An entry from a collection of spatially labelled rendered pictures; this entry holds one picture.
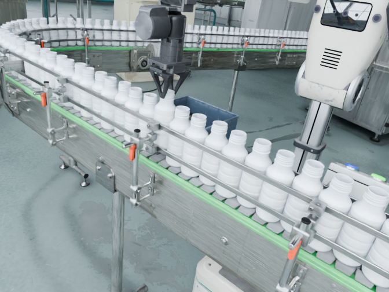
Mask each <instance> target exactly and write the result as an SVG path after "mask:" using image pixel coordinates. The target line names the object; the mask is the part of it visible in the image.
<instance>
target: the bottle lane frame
mask: <svg viewBox="0 0 389 292"><path fill-rule="evenodd" d="M6 79H7V83H8V84H9V85H10V87H11V88H12V89H14V90H15V91H16V95H17V99H18V100H20V101H21V102H20V103H18V108H19V114H17V113H15V112H14V111H13V113H14V117H16V118H17V119H18V120H20V121H21V122H23V123H24V124H25V125H27V126H28V127H30V128H31V129H32V130H34V131H35V132H37V133H38V134H39V135H41V136H42V137H43V138H45V139H46V140H47V141H48V139H49V134H48V132H47V128H48V123H47V112H46V106H44V107H43V106H42V101H41V96H40V95H36V96H34V95H33V92H34V91H33V90H32V89H30V88H28V87H27V86H24V85H23V84H21V83H20V82H18V81H16V80H14V79H13V78H10V77H6ZM51 106H52V119H53V128H54V129H58V128H61V127H64V122H63V119H66V120H67V127H66V128H64V129H62V130H58V131H57V132H56V134H55V137H56V140H59V139H62V138H64V130H66V131H67V132H68V138H66V139H65V140H63V141H59V142H57V145H56V147H57V148H58V149H60V150H62V151H63V152H64V153H66V154H67V155H68V156H70V157H71V158H72V159H74V160H75V161H77V162H78V163H79V164H81V165H82V166H83V167H85V168H86V169H87V170H89V171H90V172H92V173H93V174H96V162H97V161H98V160H100V161H101V162H103V163H104V164H106V165H107V166H109V167H110V168H112V170H113V172H114V174H115V190H117V191H118V192H120V193H121V194H122V195H124V196H125V197H126V198H127V199H129V200H130V198H131V191H130V186H131V185H132V177H133V160H132V161H130V160H129V148H126V149H123V148H122V145H123V142H122V143H121V142H120V141H118V140H116V138H113V137H111V136H109V135H108V133H104V132H103V131H101V129H98V128H96V127H94V125H91V124H89V123H88V122H87V121H84V120H82V119H81V118H79V117H77V116H76V115H75V114H72V113H70V112H69V111H67V110H65V109H64V108H63V107H60V106H59V105H57V104H55V103H53V102H52V101H51ZM149 157H150V156H149ZM149 157H145V156H143V155H142V154H140V157H139V169H138V185H139V186H142V185H144V184H146V183H148V182H149V172H152V173H153V174H155V177H154V183H151V184H150V185H151V186H152V187H153V196H152V195H151V196H149V197H148V198H146V199H144V200H142V201H141V204H140V205H139V207H140V208H141V209H143V210H144V211H146V212H147V213H148V214H150V215H151V216H152V217H154V218H155V219H157V220H158V221H160V222H161V223H162V224H164V225H165V226H166V227H168V228H169V229H171V230H172V231H173V232H175V233H176V234H177V235H179V236H180V237H181V238H183V239H185V240H186V241H187V242H189V243H190V244H191V245H192V246H194V247H195V248H197V249H198V250H200V251H201V252H202V253H204V254H205V255H206V256H208V257H209V258H210V259H212V260H213V261H215V262H216V263H217V264H219V265H220V266H222V267H223V268H225V269H226V270H227V271H229V272H230V273H231V274H233V275H234V276H235V277H237V278H238V279H240V280H241V281H242V282H244V283H245V284H246V285H248V286H249V287H250V288H252V289H254V290H255V291H256V292H275V290H276V287H277V285H278V283H279V280H280V277H281V274H282V271H283V269H284V266H285V263H286V261H287V258H288V252H289V248H288V244H289V243H290V241H288V240H286V239H284V238H283V237H282V234H283V231H282V232H281V233H279V234H276V233H274V232H273V231H271V230H269V229H267V228H266V226H267V224H268V223H266V224H265V225H261V224H259V223H257V222H256V221H254V220H252V216H253V215H251V216H249V217H247V216H245V215H244V214H242V213H241V212H239V211H238V208H239V207H237V208H235V209H234V208H232V207H230V206H228V205H227V204H225V200H226V199H225V200H223V201H220V200H218V199H217V198H215V197H213V196H212V194H213V193H211V194H208V193H206V192H205V191H203V190H201V189H200V187H201V186H202V185H201V186H199V187H196V186H195V185H193V184H191V183H190V182H189V180H184V179H183V178H181V177H179V176H178V175H179V173H178V174H174V173H172V172H171V171H169V170H168V168H169V167H168V168H164V167H162V166H161V165H159V162H157V163H155V162H154V161H152V160H150V159H149ZM190 180H191V179H190ZM316 254H317V252H316V251H315V252H314V253H313V254H310V253H308V252H307V251H305V250H303V249H300V252H299V255H298V257H297V259H296V262H295V265H294V267H293V270H292V273H291V275H290V278H289V281H288V283H287V285H289V284H290V282H292V280H293V278H295V277H296V275H295V273H296V270H297V268H298V266H299V264H300V265H303V266H304V267H305V268H307V272H306V274H305V276H304V279H301V278H300V279H299V280H297V281H298V282H300V283H301V286H300V289H299V291H298V292H376V286H375V285H374V286H373V287H372V288H371V289H370V288H368V287H366V286H364V285H363V284H361V283H360V282H358V281H356V280H355V274H354V273H353V274H352V275H351V276H347V275H346V274H344V273H343V272H340V271H339V270H337V269H336V268H335V262H333V263H332V264H331V265H329V264H327V263H325V262H324V261H322V260H320V259H319V258H317V257H316Z"/></svg>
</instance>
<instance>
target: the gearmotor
mask: <svg viewBox="0 0 389 292"><path fill-rule="evenodd" d="M152 57H160V43H150V44H148V45H147V47H146V48H133V49H131V66H130V68H131V72H135V71H136V72H150V71H149V68H150V64H148V58H152ZM155 90H157V89H154V90H150V91H145V92H152V91H155ZM145 92H143V93H145Z"/></svg>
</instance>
